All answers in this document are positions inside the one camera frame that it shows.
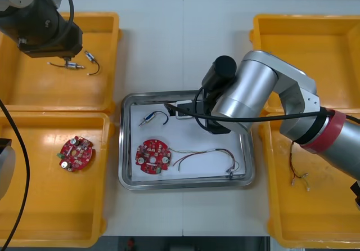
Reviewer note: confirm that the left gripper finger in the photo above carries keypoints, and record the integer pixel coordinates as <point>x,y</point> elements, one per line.
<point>67,59</point>

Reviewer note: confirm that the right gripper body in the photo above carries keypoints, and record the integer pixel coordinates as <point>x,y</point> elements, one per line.
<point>215,128</point>

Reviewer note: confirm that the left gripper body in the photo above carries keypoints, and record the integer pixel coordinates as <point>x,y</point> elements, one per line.
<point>53,47</point>

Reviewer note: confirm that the round red circuit board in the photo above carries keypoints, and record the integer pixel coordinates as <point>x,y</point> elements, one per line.
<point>81,161</point>
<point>146,149</point>

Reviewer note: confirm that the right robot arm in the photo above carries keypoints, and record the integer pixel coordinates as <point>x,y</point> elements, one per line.
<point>253,79</point>

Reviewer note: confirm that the yellow-orange plastic bin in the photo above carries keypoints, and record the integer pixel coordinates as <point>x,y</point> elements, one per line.
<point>42,87</point>
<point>309,37</point>
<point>309,220</point>
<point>56,206</point>

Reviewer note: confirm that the steel tray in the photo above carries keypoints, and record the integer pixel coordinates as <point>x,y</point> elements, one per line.
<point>248,161</point>

